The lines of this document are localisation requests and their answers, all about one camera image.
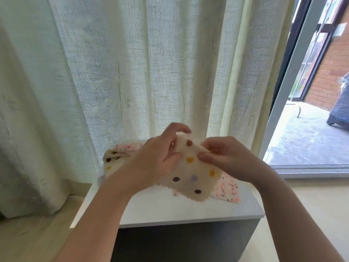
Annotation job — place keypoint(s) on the person's left hand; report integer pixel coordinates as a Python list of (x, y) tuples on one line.
[(147, 163)]

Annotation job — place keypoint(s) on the person's right hand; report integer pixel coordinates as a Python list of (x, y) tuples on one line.
[(234, 158)]

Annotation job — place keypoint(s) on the pink floral cloths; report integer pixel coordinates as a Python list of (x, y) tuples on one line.
[(228, 191)]

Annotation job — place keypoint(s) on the person's right forearm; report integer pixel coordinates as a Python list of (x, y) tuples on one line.
[(297, 221)]

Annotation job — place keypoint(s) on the person's left forearm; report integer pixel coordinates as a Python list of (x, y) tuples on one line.
[(98, 226)]

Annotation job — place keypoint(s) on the white table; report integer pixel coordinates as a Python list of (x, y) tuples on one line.
[(174, 207)]

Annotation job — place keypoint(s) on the white linen curtain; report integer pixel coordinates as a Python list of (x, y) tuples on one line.
[(136, 57)]

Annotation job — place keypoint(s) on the dark blue tarpaulin cover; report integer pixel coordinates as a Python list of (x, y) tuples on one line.
[(341, 103)]

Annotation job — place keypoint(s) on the white sliding door frame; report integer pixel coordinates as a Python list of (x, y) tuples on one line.
[(286, 84)]

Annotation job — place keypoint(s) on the dark balcony window frame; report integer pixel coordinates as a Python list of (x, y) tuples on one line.
[(313, 57)]

